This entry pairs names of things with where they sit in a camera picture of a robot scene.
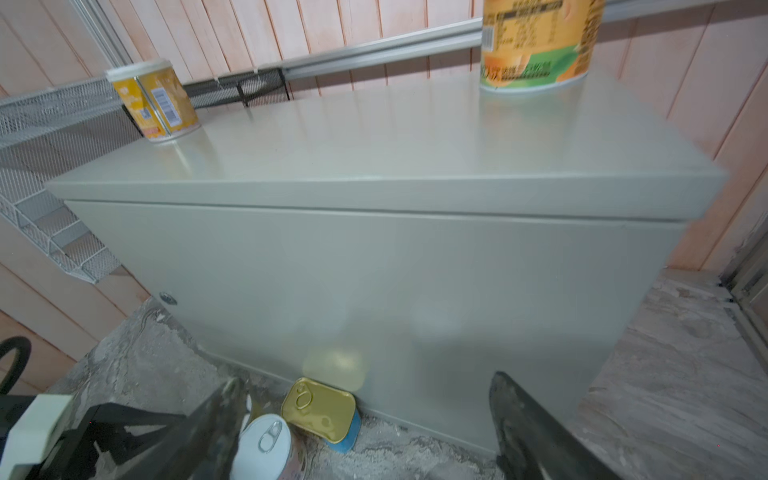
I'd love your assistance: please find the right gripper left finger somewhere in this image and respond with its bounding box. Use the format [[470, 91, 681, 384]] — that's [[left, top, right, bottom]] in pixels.
[[122, 377, 248, 479]]

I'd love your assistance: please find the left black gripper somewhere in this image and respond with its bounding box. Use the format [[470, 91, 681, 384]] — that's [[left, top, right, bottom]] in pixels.
[[35, 403, 186, 479]]

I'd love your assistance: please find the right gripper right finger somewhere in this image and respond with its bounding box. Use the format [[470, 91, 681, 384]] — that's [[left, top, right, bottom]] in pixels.
[[489, 371, 619, 479]]

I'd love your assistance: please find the yellow label can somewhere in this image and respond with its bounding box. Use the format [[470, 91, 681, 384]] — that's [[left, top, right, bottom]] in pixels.
[[105, 59, 200, 143]]

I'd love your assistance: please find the orange green label can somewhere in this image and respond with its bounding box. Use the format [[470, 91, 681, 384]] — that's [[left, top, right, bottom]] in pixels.
[[479, 0, 606, 93]]

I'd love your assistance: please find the white lid can back left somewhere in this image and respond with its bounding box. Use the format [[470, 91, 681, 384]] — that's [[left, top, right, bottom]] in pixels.
[[230, 414, 307, 480]]

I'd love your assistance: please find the gold rectangular sardine tin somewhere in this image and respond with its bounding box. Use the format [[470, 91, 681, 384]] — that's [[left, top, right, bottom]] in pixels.
[[280, 377, 362, 453]]

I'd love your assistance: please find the grey metal cabinet box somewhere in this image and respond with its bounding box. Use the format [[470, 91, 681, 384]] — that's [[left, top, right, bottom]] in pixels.
[[47, 70, 726, 451]]

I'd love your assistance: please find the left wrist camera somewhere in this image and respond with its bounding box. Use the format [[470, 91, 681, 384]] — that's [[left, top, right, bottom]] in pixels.
[[1, 394, 74, 479]]

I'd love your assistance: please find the black corrugated cable hose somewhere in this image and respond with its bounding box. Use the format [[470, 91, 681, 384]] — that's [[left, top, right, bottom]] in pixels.
[[0, 335, 33, 396]]

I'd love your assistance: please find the white wire mesh shelf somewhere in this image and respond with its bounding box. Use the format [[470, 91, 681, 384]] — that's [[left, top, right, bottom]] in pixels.
[[0, 74, 145, 285]]

